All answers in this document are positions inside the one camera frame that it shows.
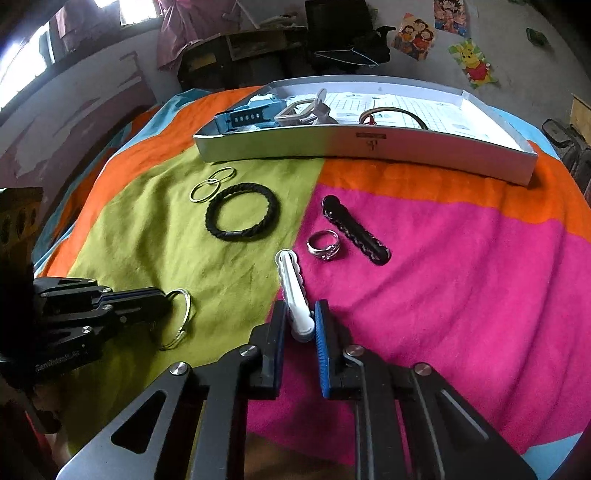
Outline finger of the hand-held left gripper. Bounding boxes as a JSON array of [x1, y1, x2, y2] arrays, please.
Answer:
[[34, 278, 170, 310], [46, 300, 170, 352]]

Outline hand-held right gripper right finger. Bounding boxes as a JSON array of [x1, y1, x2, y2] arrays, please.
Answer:
[[314, 299, 539, 480]]

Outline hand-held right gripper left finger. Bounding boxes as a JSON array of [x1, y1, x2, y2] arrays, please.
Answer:
[[55, 300, 287, 480]]

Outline large silver key ring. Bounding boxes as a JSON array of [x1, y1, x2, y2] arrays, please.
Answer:
[[158, 288, 193, 352]]

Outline white hair clip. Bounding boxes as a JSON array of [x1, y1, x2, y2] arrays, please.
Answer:
[[275, 248, 317, 343]]

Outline blue watch band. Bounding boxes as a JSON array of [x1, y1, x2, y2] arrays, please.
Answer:
[[214, 94, 285, 135]]

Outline white cardboard tray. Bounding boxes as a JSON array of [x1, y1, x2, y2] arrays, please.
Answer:
[[193, 76, 539, 187]]

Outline pair of thin silver rings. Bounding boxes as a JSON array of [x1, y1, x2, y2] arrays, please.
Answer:
[[190, 167, 238, 203]]

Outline black hair clip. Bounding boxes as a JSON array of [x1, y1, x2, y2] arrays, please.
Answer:
[[321, 195, 392, 265]]

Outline patchwork colourful blanket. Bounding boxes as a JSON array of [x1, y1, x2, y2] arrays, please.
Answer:
[[32, 85, 591, 480]]

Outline window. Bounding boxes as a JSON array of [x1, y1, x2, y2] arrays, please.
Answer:
[[0, 0, 163, 110]]

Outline wooden desk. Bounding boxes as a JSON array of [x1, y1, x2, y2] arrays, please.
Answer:
[[177, 25, 308, 92]]

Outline pink curtain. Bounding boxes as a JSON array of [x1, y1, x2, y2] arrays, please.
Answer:
[[156, 0, 223, 71]]

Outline white clothes hanger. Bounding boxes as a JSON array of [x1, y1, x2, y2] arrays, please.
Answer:
[[313, 45, 378, 69]]

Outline white desk lamp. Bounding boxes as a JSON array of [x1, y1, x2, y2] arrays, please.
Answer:
[[226, 0, 260, 29]]

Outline dark suitcase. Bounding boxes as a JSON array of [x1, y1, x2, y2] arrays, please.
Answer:
[[566, 136, 591, 197]]

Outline silver suitcase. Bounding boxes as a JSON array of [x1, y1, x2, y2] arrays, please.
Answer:
[[540, 118, 583, 162]]

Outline black office chair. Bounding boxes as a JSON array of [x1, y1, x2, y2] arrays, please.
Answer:
[[304, 0, 397, 75]]

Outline yellow bear poster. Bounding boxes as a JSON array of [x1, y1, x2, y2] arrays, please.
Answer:
[[448, 39, 500, 89]]

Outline cartoon family poster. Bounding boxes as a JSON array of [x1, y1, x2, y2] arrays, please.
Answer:
[[391, 12, 437, 61]]

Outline wooden box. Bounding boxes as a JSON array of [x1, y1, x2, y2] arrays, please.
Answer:
[[570, 93, 591, 135]]

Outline cartoon boy poster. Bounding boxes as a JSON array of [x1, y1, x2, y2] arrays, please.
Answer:
[[433, 0, 470, 36]]

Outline silver gem ring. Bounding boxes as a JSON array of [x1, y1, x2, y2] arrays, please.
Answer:
[[307, 229, 343, 262]]

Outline black braided hair tie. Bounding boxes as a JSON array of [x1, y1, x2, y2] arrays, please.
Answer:
[[205, 183, 281, 242]]

